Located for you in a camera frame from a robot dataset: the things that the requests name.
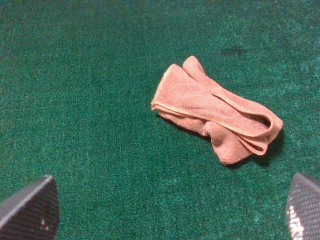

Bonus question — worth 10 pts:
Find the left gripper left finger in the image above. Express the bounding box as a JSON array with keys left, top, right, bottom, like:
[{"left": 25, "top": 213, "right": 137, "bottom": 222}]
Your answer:
[{"left": 0, "top": 175, "right": 60, "bottom": 240}]

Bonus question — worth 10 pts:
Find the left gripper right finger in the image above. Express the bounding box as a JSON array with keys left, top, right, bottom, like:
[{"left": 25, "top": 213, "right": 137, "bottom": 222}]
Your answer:
[{"left": 285, "top": 173, "right": 320, "bottom": 240}]

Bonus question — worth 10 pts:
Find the orange crumpled cloth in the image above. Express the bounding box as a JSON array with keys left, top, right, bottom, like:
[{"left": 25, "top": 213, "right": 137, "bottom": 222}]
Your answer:
[{"left": 151, "top": 56, "right": 283, "bottom": 165}]

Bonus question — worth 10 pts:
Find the dark green table cloth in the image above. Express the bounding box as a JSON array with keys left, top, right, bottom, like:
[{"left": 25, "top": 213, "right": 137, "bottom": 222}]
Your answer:
[{"left": 0, "top": 0, "right": 320, "bottom": 240}]

